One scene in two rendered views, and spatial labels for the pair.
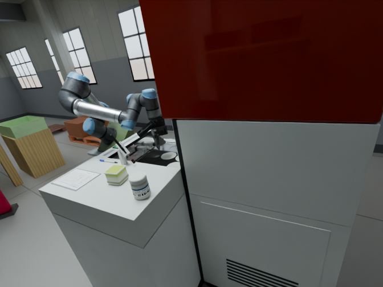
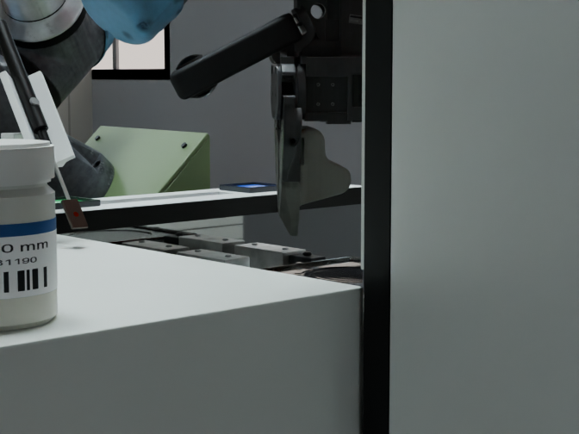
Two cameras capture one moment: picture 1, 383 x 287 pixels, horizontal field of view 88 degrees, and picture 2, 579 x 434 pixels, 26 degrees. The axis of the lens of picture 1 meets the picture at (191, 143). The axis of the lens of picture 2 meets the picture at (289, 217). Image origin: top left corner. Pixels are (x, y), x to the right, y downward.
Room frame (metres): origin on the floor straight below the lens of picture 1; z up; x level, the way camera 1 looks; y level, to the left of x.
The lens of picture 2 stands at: (0.10, -0.12, 1.10)
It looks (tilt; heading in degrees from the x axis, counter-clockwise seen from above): 6 degrees down; 18
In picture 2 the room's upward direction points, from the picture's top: straight up
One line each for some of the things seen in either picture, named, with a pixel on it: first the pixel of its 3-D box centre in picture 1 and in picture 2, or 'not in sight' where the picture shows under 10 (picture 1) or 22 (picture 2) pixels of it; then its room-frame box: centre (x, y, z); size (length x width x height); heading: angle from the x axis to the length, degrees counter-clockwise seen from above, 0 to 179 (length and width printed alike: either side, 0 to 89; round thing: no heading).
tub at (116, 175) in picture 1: (117, 175); not in sight; (0.82, 0.37, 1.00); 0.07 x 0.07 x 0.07; 68
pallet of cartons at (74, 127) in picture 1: (99, 127); not in sight; (4.36, 2.02, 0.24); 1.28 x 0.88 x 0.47; 54
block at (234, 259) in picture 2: (142, 148); (213, 266); (1.31, 0.36, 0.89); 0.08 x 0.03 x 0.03; 61
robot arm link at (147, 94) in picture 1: (150, 99); not in sight; (1.12, 0.19, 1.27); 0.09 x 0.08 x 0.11; 57
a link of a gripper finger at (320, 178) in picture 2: (161, 143); (315, 182); (1.10, 0.18, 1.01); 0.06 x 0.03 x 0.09; 113
